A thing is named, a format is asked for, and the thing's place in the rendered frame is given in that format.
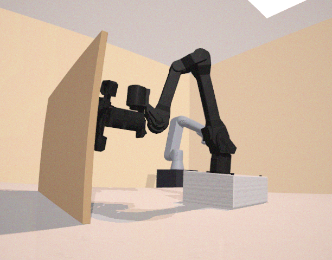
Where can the tan flat board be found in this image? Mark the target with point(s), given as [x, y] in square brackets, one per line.
[67, 153]

